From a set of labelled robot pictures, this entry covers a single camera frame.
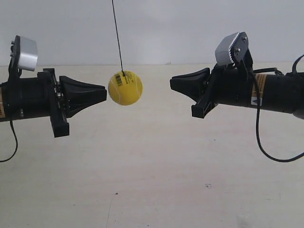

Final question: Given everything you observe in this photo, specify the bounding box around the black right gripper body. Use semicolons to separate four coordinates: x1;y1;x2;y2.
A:
191;65;254;118

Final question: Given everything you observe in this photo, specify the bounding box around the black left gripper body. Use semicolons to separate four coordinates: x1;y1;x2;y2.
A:
7;68;69;138

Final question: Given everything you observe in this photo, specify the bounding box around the yellow tennis ball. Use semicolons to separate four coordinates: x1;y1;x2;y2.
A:
108;70;143;106

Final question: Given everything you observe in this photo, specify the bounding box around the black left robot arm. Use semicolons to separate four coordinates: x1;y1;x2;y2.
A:
0;68;107;138

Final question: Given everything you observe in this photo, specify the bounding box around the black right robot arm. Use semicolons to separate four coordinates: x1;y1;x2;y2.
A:
170;66;304;119

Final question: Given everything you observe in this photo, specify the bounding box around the black left camera cable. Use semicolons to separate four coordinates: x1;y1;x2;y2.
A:
0;120;19;163

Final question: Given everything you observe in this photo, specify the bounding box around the black camera cable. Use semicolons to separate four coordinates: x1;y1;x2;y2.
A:
242;54;304;163
0;120;19;163

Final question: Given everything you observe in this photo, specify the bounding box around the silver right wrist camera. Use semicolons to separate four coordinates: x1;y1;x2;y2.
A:
215;31;249;67

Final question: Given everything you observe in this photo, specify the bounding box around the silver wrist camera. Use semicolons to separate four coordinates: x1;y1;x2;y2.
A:
215;31;249;67
10;35;38;71

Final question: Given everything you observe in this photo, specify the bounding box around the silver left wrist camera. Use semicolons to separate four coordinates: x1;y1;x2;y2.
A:
10;35;38;71

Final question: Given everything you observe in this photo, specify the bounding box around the black hanging string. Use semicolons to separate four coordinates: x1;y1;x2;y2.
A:
111;0;125;75

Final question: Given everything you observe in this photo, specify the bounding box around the black right camera cable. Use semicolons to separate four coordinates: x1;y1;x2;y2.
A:
242;54;304;163

